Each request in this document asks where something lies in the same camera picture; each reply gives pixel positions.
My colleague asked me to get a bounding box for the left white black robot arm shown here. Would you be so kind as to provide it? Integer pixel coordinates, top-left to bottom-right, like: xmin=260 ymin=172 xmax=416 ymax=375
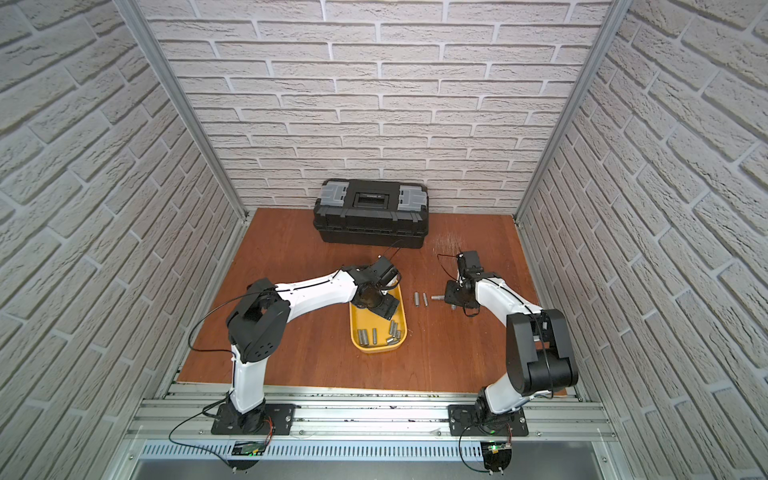
xmin=226 ymin=257 xmax=400 ymax=419

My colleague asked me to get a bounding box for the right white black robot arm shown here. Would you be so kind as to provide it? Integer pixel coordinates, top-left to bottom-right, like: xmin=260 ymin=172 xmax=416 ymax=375
xmin=444 ymin=251 xmax=579 ymax=424

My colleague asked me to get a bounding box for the yellow plastic tray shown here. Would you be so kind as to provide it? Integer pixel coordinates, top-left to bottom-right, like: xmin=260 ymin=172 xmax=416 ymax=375
xmin=349 ymin=287 xmax=407 ymax=354

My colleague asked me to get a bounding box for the black plastic toolbox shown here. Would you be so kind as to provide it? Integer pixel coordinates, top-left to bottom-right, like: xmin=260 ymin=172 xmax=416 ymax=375
xmin=313 ymin=179 xmax=429 ymax=249

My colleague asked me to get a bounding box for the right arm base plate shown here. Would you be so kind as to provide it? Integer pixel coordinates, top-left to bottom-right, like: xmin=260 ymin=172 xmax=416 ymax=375
xmin=447 ymin=404 xmax=529 ymax=438

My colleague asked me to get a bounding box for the aluminium rail frame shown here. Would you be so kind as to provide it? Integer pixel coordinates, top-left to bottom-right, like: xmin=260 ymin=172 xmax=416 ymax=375
xmin=106 ymin=383 xmax=630 ymax=479

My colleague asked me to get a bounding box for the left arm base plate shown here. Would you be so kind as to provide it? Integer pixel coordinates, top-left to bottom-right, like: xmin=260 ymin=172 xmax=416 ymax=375
xmin=211 ymin=402 xmax=297 ymax=436

